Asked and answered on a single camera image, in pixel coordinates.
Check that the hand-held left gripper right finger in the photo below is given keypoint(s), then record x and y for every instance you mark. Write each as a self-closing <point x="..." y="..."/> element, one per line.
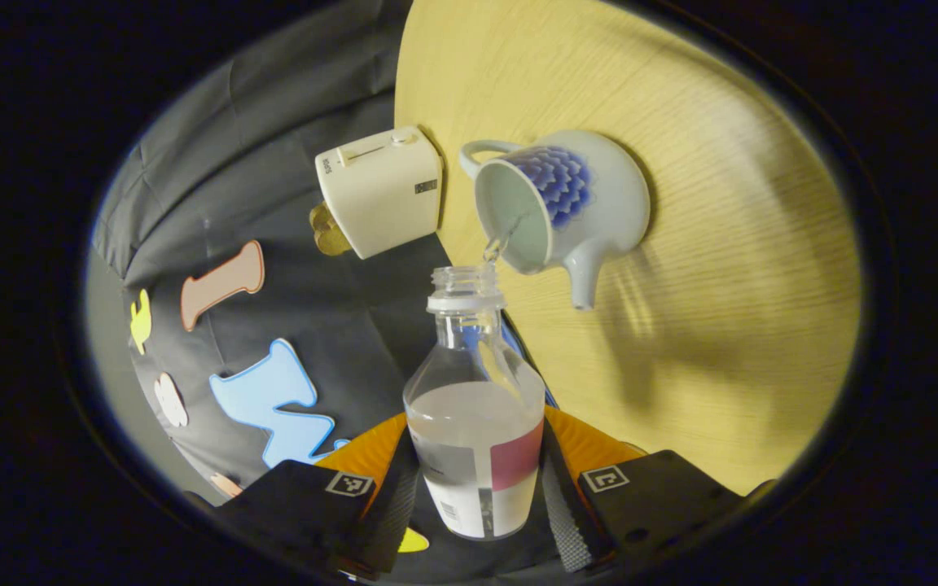
<point x="567" y="513"/>

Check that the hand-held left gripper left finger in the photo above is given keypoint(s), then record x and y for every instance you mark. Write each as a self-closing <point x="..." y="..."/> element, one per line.
<point x="392" y="505"/>

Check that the clear plastic water bottle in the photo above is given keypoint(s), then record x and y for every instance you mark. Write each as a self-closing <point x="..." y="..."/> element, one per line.
<point x="469" y="439"/>

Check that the white teacup blue pattern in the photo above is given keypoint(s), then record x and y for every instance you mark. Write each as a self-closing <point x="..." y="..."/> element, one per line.
<point x="607" y="195"/>

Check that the black backdrop cloth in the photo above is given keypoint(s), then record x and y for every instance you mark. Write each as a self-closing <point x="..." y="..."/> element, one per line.
<point x="339" y="309"/>

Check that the brown bread slice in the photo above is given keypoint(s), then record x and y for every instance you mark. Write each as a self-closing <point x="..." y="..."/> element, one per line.
<point x="321" y="220"/>
<point x="337" y="242"/>

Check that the white toaster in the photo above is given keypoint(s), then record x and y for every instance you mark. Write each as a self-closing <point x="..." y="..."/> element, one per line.
<point x="379" y="195"/>

